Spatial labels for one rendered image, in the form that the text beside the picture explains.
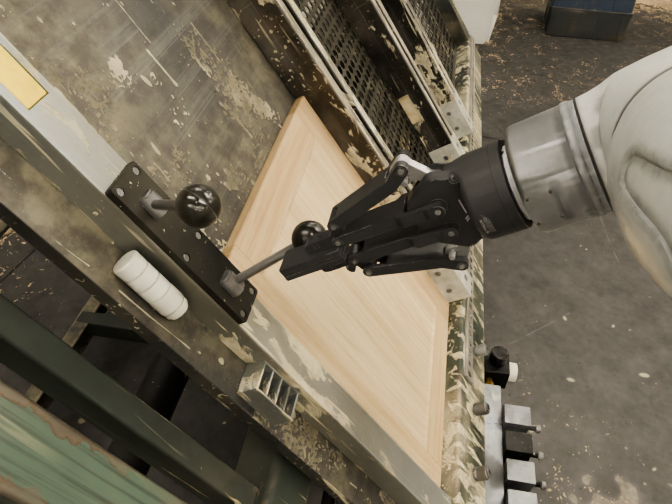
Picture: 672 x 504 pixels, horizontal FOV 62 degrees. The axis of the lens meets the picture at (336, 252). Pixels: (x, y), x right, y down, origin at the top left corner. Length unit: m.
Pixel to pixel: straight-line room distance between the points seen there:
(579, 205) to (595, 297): 2.27
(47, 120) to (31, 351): 0.21
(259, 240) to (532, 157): 0.41
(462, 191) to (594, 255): 2.47
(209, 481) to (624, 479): 1.72
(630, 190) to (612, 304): 2.42
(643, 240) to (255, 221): 0.55
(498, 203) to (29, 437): 0.37
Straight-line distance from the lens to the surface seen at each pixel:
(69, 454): 0.47
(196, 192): 0.47
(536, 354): 2.40
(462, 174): 0.45
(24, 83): 0.57
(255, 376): 0.66
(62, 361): 0.60
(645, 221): 0.26
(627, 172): 0.29
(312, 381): 0.72
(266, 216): 0.77
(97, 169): 0.57
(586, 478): 2.17
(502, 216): 0.45
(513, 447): 1.25
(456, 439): 1.07
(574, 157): 0.43
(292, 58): 0.97
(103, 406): 0.62
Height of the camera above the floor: 1.83
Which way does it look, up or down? 44 degrees down
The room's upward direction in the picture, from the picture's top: straight up
